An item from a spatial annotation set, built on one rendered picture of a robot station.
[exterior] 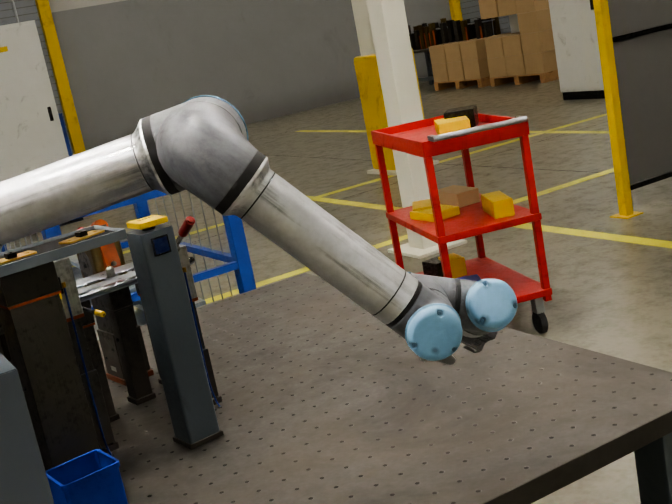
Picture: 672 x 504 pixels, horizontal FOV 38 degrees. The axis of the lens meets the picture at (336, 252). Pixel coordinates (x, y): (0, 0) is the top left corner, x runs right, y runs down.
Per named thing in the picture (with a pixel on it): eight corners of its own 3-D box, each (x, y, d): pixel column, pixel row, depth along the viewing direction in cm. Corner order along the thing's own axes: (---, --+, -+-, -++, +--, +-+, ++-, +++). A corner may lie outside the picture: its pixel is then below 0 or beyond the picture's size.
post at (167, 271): (205, 427, 204) (157, 222, 194) (223, 435, 198) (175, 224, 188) (173, 441, 200) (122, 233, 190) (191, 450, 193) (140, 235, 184)
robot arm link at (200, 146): (180, 89, 120) (487, 320, 128) (190, 84, 131) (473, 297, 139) (126, 164, 122) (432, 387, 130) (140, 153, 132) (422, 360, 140)
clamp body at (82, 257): (131, 366, 255) (97, 231, 247) (155, 375, 244) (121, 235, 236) (101, 378, 250) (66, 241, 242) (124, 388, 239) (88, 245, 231)
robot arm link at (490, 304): (465, 272, 142) (523, 279, 142) (450, 282, 152) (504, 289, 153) (461, 326, 140) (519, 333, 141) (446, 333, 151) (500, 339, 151)
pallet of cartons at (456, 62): (518, 78, 1610) (511, 32, 1593) (482, 87, 1569) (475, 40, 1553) (470, 81, 1710) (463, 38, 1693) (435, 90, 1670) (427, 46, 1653)
